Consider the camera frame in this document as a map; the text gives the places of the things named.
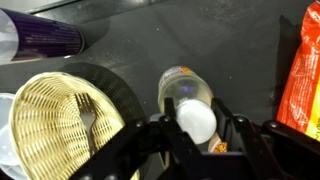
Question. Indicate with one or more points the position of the purple soap pump bottle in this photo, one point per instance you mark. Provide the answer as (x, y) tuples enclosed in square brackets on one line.
[(50, 36)]

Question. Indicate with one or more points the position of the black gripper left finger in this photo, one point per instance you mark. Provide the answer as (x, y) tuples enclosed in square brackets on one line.
[(140, 153)]

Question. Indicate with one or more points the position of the orange snack bag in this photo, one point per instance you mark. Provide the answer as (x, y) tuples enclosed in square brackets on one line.
[(303, 83)]

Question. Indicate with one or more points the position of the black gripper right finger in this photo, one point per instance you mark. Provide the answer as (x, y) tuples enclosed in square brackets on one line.
[(266, 150)]

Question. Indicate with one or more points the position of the woven wicker basket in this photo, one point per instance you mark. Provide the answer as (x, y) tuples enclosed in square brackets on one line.
[(46, 133)]

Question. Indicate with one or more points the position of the metal fork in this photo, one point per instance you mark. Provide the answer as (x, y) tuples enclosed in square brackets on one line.
[(87, 116)]

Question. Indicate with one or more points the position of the black utility cart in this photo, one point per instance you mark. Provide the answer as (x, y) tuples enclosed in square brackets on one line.
[(200, 33)]

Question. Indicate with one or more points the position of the clear bottle with orange label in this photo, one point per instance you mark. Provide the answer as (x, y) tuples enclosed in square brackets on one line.
[(186, 90)]

